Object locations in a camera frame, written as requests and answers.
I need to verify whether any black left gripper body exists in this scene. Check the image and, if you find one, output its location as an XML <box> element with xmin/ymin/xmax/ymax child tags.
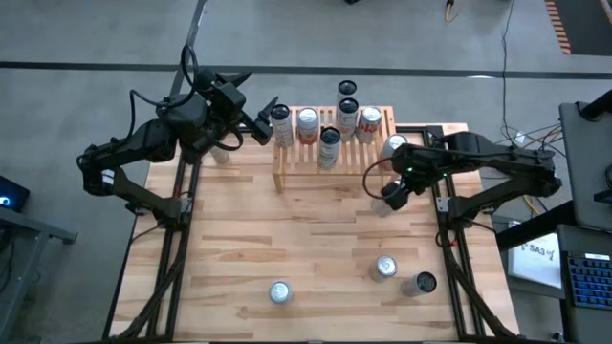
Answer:
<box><xmin>205</xmin><ymin>69</ymin><xmax>249</xmax><ymax>139</ymax></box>

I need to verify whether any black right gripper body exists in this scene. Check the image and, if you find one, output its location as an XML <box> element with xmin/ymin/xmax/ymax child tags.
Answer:
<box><xmin>380</xmin><ymin>177</ymin><xmax>415</xmax><ymax>212</ymax></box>

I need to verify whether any Spindrift can with fruit emblem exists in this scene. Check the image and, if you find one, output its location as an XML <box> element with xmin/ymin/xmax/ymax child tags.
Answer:
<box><xmin>295</xmin><ymin>107</ymin><xmax>320</xmax><ymax>145</ymax></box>

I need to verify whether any pale pink Spindrift can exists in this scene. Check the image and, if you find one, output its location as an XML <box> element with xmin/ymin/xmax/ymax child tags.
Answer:
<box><xmin>380</xmin><ymin>133</ymin><xmax>409</xmax><ymax>163</ymax></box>

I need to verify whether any tall Celsius peach can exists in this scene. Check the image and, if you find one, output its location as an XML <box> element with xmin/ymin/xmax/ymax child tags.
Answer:
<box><xmin>337</xmin><ymin>79</ymin><xmax>359</xmax><ymax>102</ymax></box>

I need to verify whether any wooden slatted shelf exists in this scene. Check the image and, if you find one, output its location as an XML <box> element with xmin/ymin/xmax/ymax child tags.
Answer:
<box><xmin>273</xmin><ymin>105</ymin><xmax>404</xmax><ymax>196</ymax></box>

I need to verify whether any black desk support bar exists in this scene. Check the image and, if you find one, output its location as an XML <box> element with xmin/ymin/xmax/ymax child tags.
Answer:
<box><xmin>495</xmin><ymin>200</ymin><xmax>575</xmax><ymax>250</ymax></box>

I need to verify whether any pink and silver Spindrift can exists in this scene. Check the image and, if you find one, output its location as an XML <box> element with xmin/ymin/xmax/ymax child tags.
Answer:
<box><xmin>269</xmin><ymin>279</ymin><xmax>295</xmax><ymax>306</ymax></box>

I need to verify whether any white printed sign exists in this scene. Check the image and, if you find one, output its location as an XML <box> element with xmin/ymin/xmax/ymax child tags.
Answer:
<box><xmin>506</xmin><ymin>232</ymin><xmax>564</xmax><ymax>290</ymax></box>

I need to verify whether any dark grey desk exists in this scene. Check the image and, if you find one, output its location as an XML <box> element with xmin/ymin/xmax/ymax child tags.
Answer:
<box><xmin>557</xmin><ymin>100</ymin><xmax>612</xmax><ymax>233</ymax></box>

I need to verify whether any grey metal stand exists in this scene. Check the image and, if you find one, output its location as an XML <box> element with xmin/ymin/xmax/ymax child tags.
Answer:
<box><xmin>0</xmin><ymin>204</ymin><xmax>78</xmax><ymax>344</ymax></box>

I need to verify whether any black box with blue light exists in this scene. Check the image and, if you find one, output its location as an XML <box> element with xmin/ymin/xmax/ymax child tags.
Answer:
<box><xmin>0</xmin><ymin>175</ymin><xmax>31</xmax><ymax>214</ymax></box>

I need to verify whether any black mat with striped edge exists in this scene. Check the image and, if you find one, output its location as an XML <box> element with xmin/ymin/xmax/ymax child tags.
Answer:
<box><xmin>543</xmin><ymin>0</ymin><xmax>612</xmax><ymax>56</ymax></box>

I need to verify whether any black looped camera cable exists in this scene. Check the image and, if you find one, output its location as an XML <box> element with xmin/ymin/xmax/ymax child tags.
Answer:
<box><xmin>128</xmin><ymin>43</ymin><xmax>200</xmax><ymax>125</ymax></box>
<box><xmin>361</xmin><ymin>157</ymin><xmax>398</xmax><ymax>201</ymax></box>

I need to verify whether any black sleeved cable bundle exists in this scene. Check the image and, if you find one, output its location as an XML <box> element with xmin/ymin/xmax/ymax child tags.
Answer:
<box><xmin>444</xmin><ymin>252</ymin><xmax>520</xmax><ymax>343</ymax></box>
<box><xmin>112</xmin><ymin>224</ymin><xmax>195</xmax><ymax>343</ymax></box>

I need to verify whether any long black floor cable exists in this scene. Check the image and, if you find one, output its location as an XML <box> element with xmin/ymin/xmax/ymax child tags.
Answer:
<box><xmin>499</xmin><ymin>0</ymin><xmax>518</xmax><ymax>144</ymax></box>

